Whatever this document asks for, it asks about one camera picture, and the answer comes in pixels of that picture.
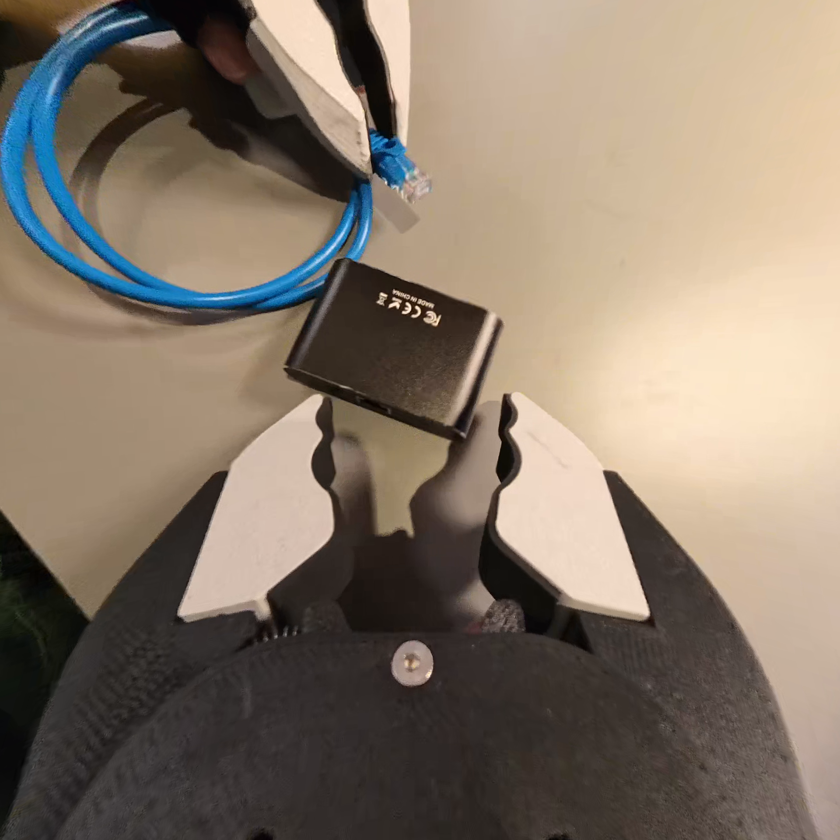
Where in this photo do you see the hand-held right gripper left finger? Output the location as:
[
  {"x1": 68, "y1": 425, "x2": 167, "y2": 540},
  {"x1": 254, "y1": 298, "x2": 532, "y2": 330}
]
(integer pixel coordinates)
[{"x1": 176, "y1": 394, "x2": 358, "y2": 623}]

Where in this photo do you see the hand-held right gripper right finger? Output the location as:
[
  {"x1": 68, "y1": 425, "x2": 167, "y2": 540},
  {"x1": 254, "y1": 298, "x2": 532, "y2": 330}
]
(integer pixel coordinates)
[{"x1": 479, "y1": 391, "x2": 652, "y2": 631}]

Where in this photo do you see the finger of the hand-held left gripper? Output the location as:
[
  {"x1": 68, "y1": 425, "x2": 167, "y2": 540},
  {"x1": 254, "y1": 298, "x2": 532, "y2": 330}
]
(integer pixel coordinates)
[
  {"x1": 320, "y1": 0, "x2": 412, "y2": 143},
  {"x1": 245, "y1": 0, "x2": 375, "y2": 175}
]

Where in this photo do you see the blue ethernet cable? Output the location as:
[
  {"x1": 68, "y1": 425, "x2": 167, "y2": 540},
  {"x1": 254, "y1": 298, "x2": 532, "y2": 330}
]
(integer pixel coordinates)
[{"x1": 0, "y1": 3, "x2": 434, "y2": 311}]

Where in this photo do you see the black ethernet port splitter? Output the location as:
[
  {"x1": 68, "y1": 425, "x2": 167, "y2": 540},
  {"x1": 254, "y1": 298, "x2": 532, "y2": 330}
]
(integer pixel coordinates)
[{"x1": 283, "y1": 257, "x2": 505, "y2": 441}]

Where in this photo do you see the person's left hand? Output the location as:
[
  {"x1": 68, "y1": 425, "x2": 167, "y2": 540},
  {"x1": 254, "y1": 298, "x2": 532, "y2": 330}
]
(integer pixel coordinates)
[{"x1": 197, "y1": 13, "x2": 256, "y2": 84}]

